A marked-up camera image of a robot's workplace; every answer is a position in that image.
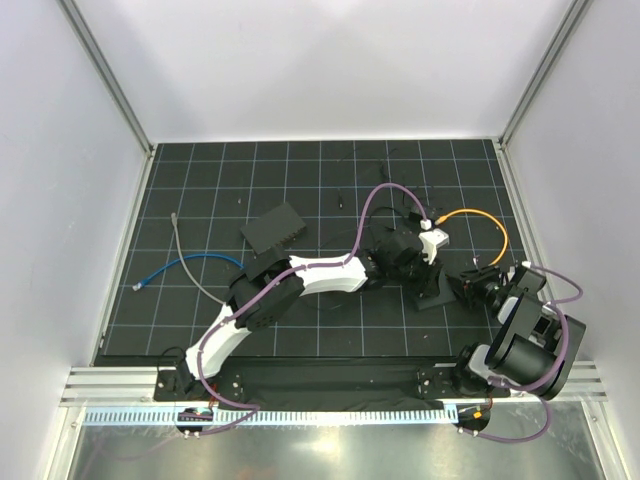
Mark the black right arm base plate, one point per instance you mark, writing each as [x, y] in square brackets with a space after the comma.
[447, 382]

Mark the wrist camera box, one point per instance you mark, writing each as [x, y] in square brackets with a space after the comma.
[432, 239]
[526, 279]

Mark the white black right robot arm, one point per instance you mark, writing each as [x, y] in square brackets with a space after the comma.
[537, 344]

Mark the aluminium right frame post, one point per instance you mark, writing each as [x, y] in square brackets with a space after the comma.
[568, 25]

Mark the aluminium frame post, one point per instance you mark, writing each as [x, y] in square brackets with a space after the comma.
[568, 25]
[87, 40]

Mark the white slotted cable duct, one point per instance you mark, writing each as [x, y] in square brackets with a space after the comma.
[182, 416]

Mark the black network switch box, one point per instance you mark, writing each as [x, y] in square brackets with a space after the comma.
[274, 228]

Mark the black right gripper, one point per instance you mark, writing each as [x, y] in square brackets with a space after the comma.
[465, 284]

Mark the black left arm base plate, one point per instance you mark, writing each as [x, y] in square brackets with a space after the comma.
[172, 387]

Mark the black power adapter plug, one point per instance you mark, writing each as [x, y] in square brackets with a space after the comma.
[417, 213]

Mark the aluminium left frame post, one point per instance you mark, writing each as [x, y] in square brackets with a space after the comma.
[87, 40]

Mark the aluminium front frame rail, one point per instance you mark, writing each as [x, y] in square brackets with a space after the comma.
[287, 384]

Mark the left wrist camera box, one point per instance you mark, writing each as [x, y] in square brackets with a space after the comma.
[432, 239]

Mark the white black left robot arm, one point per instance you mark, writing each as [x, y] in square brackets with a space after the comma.
[273, 282]

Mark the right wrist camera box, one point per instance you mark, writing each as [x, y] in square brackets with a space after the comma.
[526, 279]

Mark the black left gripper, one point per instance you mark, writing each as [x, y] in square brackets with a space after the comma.
[428, 284]

